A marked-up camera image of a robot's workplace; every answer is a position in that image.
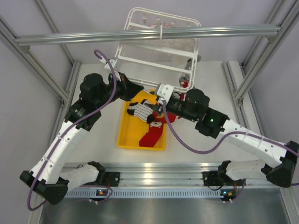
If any striped black white sock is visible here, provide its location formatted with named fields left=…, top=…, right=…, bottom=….
left=127, top=99, right=155, bottom=124

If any aluminium top crossbar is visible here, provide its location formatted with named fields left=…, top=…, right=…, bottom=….
left=14, top=24, right=282, bottom=46

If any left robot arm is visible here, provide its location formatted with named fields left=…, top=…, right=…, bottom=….
left=20, top=73, right=144, bottom=205

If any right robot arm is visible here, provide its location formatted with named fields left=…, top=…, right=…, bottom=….
left=146, top=84, right=299, bottom=188

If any purple cable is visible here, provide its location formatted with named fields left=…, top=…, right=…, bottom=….
left=162, top=101, right=299, bottom=164
left=27, top=49, right=117, bottom=212

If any red sock clipped on hanger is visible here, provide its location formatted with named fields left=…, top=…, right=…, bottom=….
left=179, top=81, right=189, bottom=88

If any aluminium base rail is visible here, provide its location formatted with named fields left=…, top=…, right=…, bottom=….
left=66, top=162, right=276, bottom=200

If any white plastic clip hanger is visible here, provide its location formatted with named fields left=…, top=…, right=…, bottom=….
left=115, top=7, right=201, bottom=93

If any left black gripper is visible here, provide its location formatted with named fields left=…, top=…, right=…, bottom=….
left=94, top=71, right=143, bottom=108

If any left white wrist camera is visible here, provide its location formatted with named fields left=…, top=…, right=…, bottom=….
left=99, top=58, right=118, bottom=73

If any grey sock on hanger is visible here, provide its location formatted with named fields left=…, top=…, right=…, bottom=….
left=179, top=58, right=192, bottom=82

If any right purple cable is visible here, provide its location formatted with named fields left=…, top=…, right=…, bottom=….
left=162, top=101, right=299, bottom=164

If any red sock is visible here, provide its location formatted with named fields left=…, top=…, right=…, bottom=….
left=139, top=112, right=167, bottom=148

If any yellow plastic tray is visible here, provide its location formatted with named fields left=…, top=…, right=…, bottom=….
left=116, top=91, right=166, bottom=151

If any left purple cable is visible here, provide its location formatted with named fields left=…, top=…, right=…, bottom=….
left=27, top=49, right=117, bottom=212

